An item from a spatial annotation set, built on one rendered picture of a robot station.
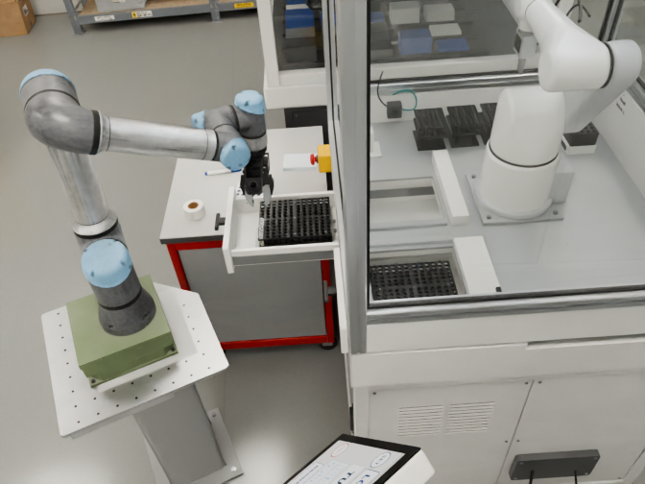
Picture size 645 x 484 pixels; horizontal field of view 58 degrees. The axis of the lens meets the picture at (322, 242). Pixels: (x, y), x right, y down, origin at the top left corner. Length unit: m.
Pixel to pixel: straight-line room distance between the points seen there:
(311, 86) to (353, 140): 1.49
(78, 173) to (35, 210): 2.19
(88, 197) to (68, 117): 0.30
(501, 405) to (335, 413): 0.87
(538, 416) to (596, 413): 0.16
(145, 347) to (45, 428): 1.10
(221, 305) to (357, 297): 1.12
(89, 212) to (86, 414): 0.52
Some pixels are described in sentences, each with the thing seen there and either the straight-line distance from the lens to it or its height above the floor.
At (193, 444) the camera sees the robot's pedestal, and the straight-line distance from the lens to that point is 2.13.
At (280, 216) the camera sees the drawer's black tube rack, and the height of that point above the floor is 0.90.
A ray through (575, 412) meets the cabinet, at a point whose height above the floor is 0.58.
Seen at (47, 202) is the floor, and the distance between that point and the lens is 3.74.
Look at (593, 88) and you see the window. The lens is 1.05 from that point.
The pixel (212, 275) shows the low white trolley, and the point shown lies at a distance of 2.18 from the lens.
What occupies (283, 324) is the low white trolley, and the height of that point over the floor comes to 0.23.
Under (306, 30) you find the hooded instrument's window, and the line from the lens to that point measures 2.38.
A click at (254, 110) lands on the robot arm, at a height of 1.30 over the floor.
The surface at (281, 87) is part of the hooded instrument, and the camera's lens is 2.47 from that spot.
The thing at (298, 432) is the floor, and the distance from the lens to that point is 2.38.
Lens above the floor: 2.10
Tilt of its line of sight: 44 degrees down
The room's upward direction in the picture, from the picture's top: 4 degrees counter-clockwise
